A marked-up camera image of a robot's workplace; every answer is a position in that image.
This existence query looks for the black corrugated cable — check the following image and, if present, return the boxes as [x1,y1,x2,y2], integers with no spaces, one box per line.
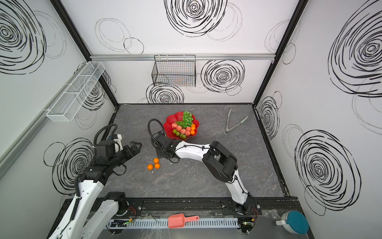
[147,119,166,144]

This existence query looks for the black wire basket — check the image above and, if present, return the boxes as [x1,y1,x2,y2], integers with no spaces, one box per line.
[151,54,197,87]

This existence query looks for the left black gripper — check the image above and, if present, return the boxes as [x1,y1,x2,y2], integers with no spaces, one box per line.
[109,141,142,169]

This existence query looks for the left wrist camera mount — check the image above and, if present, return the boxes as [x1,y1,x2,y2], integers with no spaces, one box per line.
[113,134,123,151]

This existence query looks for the pink plastic scoop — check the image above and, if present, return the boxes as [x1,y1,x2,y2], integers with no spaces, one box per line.
[168,213,200,229]

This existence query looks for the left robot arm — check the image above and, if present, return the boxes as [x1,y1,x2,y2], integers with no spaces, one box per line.
[50,139,142,239]

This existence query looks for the metal tongs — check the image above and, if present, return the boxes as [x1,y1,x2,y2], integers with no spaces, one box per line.
[224,108,249,136]

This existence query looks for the teal and white container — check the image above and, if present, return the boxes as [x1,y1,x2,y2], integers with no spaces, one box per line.
[276,211,309,235]

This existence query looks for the red flower-shaped bowl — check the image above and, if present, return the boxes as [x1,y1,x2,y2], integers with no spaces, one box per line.
[164,112,200,140]

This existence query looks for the white mesh wall shelf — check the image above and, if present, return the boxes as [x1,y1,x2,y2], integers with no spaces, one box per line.
[46,62,105,122]

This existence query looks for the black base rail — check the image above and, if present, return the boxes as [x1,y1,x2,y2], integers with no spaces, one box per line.
[126,197,301,216]

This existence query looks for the green grape bunch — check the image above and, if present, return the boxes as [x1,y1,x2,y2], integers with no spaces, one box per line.
[176,111,194,128]

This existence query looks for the white slotted cable duct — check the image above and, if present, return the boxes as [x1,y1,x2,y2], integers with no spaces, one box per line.
[106,218,240,230]

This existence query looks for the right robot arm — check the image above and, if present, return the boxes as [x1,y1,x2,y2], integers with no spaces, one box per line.
[150,131,259,215]

